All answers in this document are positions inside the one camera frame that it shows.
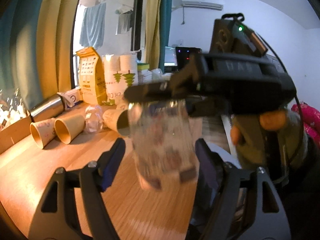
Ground clear plastic sticker cup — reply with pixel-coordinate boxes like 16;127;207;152
128;100;199;191

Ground paper cup pack, tree print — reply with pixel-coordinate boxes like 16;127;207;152
103;53;138;106

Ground paper cup front right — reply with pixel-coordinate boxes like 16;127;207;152
103;109;130;137

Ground crumpled clear plastic cup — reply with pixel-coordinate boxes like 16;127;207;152
85;105;103;133

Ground paper cup far left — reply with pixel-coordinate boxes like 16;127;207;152
30;118;56;149

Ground plain brown paper cup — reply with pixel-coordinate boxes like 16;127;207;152
54;114;86;144

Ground person's right hand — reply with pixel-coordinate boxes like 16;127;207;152
229;109;301;168

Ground stacked white cups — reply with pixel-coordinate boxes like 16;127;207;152
137;63;152;83

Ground computer monitor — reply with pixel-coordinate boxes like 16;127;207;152
164;46;177;67

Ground yellow paper box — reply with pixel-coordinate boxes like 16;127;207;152
76;47;107;105

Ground air conditioner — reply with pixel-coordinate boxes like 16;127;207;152
171;0;224;11

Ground hanging blue towel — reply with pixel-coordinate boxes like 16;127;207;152
79;3;106;49

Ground white blue small carton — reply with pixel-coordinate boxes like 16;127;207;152
57;87;83;109

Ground cardboard tray box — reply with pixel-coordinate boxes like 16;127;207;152
0;116;32;154

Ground stainless steel thermos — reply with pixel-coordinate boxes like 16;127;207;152
30;94;65;122

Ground clear plastic snack bag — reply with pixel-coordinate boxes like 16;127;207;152
0;88;29;131

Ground teal yellow curtain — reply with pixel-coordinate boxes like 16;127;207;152
1;0;79;110

